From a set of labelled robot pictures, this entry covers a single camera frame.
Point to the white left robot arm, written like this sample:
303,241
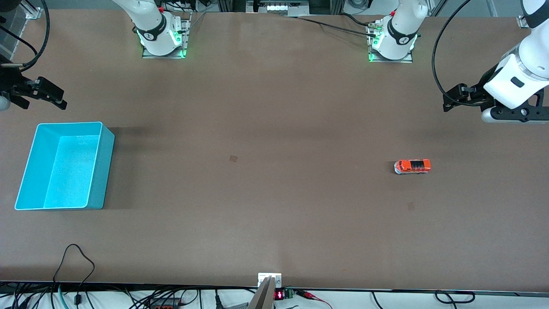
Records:
527,64

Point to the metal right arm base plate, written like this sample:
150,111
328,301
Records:
186,34

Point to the small metal corner bracket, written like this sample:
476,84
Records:
522,22

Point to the red digit display module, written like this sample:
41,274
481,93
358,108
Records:
279,295

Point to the grey equipment with white connectors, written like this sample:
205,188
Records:
279,7

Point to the orange toy bus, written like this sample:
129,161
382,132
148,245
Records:
411,166

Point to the aluminium frame corner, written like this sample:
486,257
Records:
33,12

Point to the white mounting plate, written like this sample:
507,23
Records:
262,277

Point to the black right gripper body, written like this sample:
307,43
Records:
15,87

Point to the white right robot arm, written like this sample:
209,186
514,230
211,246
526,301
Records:
150,25

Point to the red alligator clip lead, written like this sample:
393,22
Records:
308,295

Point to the blue plastic box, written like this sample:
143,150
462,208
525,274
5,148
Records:
64,171

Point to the aluminium strut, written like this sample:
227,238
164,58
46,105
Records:
437,6

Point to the black power strip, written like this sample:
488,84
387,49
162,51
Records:
165,305

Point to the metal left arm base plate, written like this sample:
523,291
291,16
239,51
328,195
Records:
407,60

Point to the grey metal bar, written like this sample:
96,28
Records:
263,296

